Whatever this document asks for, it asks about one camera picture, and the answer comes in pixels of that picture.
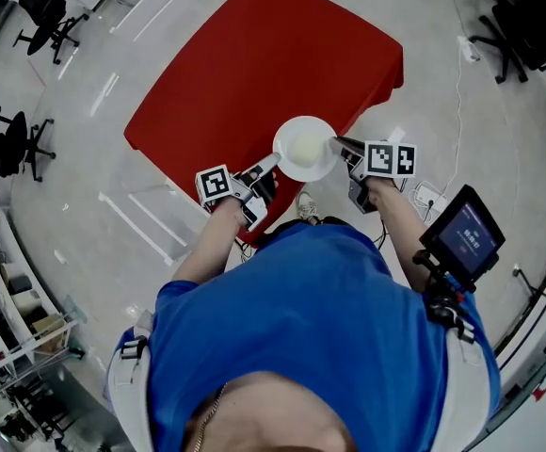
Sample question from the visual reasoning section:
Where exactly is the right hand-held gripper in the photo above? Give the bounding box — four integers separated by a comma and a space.
329, 135, 418, 215

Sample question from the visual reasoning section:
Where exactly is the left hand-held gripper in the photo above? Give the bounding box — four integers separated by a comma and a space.
196, 152, 281, 234

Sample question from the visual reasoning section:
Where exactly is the white plate of food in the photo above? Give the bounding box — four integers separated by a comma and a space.
272, 115, 338, 183

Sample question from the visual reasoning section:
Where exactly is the person's left forearm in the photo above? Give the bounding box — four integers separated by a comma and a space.
171, 198, 249, 284

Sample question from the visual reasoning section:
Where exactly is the person's right forearm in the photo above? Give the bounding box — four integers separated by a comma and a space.
365, 178, 437, 296

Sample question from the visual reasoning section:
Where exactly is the person's white shoe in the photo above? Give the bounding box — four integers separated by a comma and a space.
295, 189, 322, 225

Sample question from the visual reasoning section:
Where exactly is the red table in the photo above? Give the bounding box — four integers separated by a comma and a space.
122, 0, 405, 249

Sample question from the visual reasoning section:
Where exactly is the white power adapter box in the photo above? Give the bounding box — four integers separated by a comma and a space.
409, 181, 449, 214

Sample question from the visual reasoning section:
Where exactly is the person's blue shirt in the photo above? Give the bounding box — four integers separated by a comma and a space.
146, 221, 503, 452

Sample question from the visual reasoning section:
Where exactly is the white power strip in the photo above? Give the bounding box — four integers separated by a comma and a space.
456, 35, 482, 63

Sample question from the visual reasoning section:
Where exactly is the black office chair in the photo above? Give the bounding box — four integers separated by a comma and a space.
468, 0, 546, 85
0, 105, 58, 184
12, 0, 90, 66

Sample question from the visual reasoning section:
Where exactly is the white storage shelf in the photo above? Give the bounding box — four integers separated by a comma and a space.
0, 206, 79, 388

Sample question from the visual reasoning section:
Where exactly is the white power cable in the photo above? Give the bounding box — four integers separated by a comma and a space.
435, 0, 467, 202

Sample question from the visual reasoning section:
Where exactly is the black phone on mount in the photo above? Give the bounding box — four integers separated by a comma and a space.
418, 184, 507, 295

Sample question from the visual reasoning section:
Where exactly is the white harness strap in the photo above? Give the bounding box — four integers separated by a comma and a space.
444, 330, 493, 442
106, 323, 155, 452

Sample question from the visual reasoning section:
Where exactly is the gold neck chain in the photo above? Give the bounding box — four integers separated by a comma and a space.
192, 382, 231, 452

